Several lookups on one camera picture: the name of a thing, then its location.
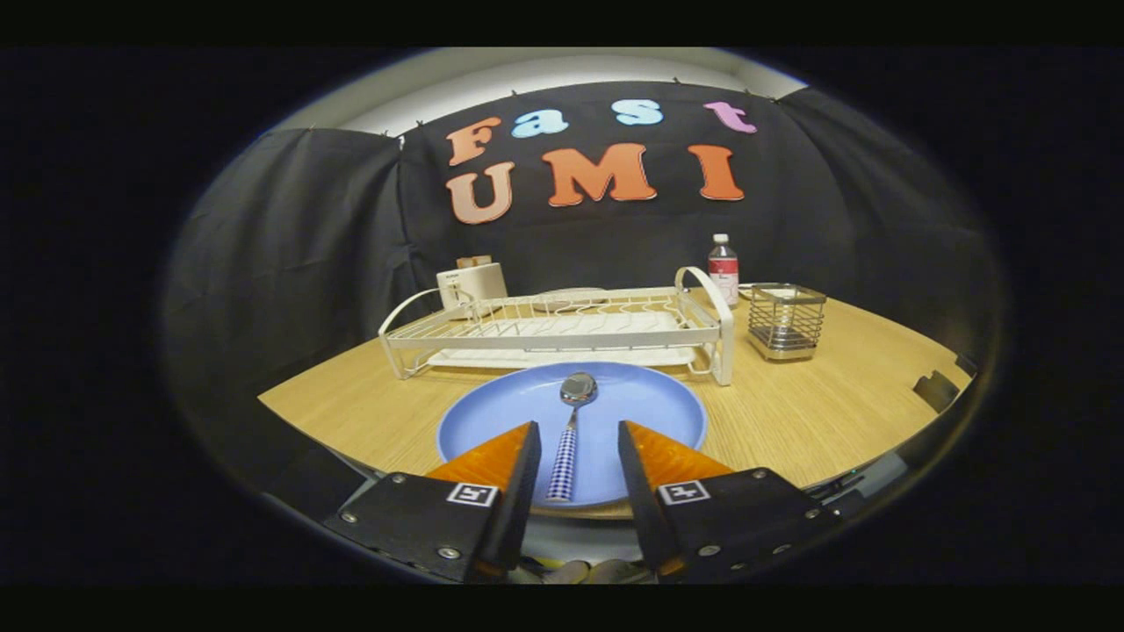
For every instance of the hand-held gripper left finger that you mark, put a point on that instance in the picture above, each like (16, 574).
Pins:
(505, 509)

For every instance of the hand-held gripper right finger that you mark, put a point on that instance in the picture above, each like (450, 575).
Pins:
(645, 509)

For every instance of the blue plate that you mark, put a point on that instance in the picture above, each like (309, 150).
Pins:
(645, 404)

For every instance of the small white plate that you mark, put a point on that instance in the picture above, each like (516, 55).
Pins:
(571, 292)

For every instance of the white toaster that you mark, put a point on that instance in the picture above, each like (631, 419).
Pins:
(479, 283)

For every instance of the clear bottle with red label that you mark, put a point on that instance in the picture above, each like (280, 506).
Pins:
(724, 272)

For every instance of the dark furniture piece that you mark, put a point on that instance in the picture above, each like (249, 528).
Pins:
(935, 391)

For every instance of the black backdrop cloth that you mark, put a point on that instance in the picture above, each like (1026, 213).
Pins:
(290, 246)

